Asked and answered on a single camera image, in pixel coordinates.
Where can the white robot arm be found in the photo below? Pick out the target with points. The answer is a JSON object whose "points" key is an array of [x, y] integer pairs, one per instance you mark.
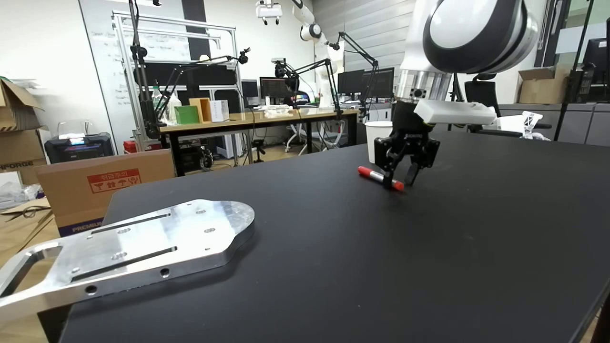
{"points": [[448, 36]]}

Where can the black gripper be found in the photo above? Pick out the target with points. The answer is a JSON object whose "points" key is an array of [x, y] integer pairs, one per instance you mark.
{"points": [[408, 137]]}

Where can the stacked cardboard boxes left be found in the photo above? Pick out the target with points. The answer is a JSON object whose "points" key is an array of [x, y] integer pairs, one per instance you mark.
{"points": [[19, 141]]}

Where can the white cup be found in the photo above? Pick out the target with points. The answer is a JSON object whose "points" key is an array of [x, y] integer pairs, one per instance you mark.
{"points": [[376, 130]]}

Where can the black computer monitors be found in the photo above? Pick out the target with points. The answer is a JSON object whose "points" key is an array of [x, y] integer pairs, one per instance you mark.
{"points": [[376, 82]]}

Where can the brown cardboard box red label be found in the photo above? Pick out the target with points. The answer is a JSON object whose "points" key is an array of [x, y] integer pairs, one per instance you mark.
{"points": [[80, 190]]}

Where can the cardboard box on cabinet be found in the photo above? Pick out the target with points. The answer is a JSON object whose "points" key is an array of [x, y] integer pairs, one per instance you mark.
{"points": [[542, 86]]}

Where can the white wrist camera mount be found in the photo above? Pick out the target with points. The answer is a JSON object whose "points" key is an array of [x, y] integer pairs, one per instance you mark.
{"points": [[454, 112]]}

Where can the black printer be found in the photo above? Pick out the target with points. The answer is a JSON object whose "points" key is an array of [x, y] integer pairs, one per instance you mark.
{"points": [[92, 145]]}

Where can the red capped marker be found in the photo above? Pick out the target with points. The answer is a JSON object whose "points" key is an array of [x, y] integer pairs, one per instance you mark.
{"points": [[380, 177]]}

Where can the wooden work desk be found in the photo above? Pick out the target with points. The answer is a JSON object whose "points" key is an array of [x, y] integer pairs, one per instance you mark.
{"points": [[170, 135]]}

